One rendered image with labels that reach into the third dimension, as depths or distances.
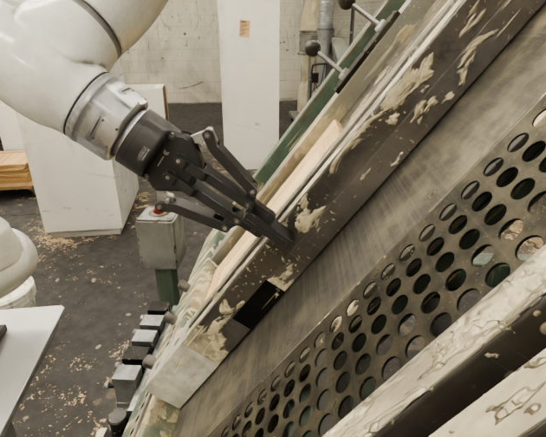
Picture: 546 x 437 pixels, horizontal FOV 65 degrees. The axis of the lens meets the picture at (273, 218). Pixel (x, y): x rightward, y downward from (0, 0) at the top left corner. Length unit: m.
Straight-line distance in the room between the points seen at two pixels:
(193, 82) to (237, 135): 4.44
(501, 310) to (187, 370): 0.60
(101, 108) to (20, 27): 0.11
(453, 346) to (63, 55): 0.46
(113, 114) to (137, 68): 8.56
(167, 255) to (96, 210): 2.06
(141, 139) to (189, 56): 8.45
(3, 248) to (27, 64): 0.72
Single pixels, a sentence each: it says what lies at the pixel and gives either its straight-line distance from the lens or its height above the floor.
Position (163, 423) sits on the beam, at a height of 0.89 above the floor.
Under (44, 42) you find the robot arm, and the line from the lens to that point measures 0.54.
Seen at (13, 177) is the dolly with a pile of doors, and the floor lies 0.19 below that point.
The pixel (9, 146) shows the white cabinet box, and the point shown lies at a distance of 5.32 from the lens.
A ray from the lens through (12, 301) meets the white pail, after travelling 2.23.
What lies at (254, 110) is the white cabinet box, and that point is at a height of 0.64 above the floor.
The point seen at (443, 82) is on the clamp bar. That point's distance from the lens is 0.55.
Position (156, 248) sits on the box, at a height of 0.83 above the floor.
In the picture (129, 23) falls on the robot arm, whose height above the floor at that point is 1.48.
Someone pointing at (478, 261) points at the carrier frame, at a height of 0.79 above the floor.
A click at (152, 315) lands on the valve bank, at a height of 0.76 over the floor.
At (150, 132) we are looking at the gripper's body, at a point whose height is 1.37.
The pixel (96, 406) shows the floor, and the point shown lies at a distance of 2.12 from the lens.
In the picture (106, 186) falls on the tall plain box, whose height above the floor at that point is 0.40.
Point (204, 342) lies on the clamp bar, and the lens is 0.70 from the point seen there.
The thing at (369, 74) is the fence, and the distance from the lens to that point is 1.00.
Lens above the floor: 1.48
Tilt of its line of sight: 25 degrees down
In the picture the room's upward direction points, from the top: straight up
